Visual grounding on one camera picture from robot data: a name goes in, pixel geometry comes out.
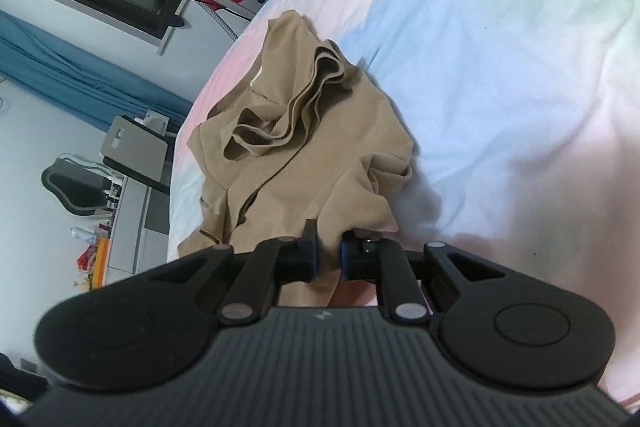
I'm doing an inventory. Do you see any white wall-mounted box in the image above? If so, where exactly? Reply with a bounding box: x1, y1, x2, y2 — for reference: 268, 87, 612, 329
134, 109, 168, 138

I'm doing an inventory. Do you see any wavy frame mirror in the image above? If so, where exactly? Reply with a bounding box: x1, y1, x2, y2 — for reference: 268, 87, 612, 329
41, 153, 113, 220

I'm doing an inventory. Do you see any row of small cosmetic bottles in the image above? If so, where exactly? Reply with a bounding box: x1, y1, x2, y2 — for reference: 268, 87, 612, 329
102, 179, 123, 210

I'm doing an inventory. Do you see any grey and black chair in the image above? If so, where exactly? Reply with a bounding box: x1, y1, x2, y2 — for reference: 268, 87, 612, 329
100, 116, 173, 195

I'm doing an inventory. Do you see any orange box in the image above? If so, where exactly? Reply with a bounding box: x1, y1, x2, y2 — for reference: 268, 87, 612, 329
92, 239, 111, 290

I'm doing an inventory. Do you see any white dressing table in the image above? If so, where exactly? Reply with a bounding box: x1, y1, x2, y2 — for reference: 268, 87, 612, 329
102, 177, 173, 283

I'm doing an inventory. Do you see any narrow blue curtain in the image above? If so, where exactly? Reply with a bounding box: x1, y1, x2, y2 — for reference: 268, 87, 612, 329
0, 9, 193, 132

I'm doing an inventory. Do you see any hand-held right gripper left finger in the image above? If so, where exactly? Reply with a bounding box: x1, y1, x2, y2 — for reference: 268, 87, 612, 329
145, 220, 320, 327

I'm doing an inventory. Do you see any pastel bed sheet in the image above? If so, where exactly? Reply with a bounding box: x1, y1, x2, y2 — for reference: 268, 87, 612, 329
167, 0, 640, 408

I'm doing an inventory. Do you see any tan t-shirt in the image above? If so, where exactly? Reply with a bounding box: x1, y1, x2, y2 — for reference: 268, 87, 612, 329
177, 9, 416, 308

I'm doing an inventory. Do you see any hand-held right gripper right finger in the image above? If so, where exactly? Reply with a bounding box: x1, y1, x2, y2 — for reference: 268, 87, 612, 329
340, 232, 506, 323

